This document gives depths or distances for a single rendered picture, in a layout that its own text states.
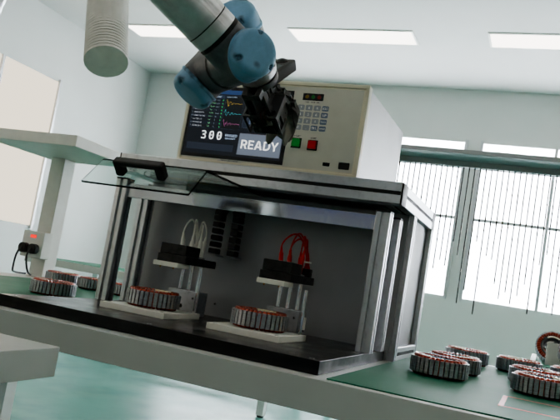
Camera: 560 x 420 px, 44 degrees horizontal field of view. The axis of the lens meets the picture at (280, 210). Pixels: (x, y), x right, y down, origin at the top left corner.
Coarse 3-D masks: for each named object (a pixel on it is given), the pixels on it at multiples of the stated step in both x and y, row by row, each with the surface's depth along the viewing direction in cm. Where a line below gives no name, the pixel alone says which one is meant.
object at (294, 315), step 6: (270, 306) 147; (276, 306) 148; (288, 312) 145; (294, 312) 145; (300, 312) 145; (306, 312) 148; (294, 318) 144; (288, 324) 145; (294, 324) 144; (288, 330) 144; (294, 330) 144
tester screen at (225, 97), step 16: (224, 96) 159; (240, 96) 158; (192, 112) 162; (208, 112) 160; (224, 112) 159; (240, 112) 157; (192, 128) 161; (208, 128) 160; (224, 128) 158; (240, 128) 157; (224, 144) 157; (272, 160) 153
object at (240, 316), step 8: (232, 312) 132; (240, 312) 130; (248, 312) 129; (256, 312) 129; (264, 312) 129; (272, 312) 130; (280, 312) 136; (232, 320) 132; (240, 320) 130; (248, 320) 129; (256, 320) 129; (264, 320) 129; (272, 320) 129; (280, 320) 130; (248, 328) 130; (256, 328) 129; (264, 328) 129; (272, 328) 129; (280, 328) 130
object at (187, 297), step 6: (168, 288) 156; (174, 288) 155; (180, 288) 157; (180, 294) 155; (186, 294) 154; (192, 294) 154; (204, 294) 156; (186, 300) 154; (192, 300) 153; (198, 300) 154; (204, 300) 157; (180, 306) 154; (186, 306) 154; (192, 306) 153; (198, 306) 154; (204, 306) 157; (198, 312) 155
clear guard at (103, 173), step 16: (112, 160) 140; (96, 176) 136; (112, 176) 135; (128, 176) 134; (144, 176) 133; (176, 176) 132; (192, 176) 131; (208, 176) 137; (176, 192) 127; (240, 192) 156; (256, 192) 154
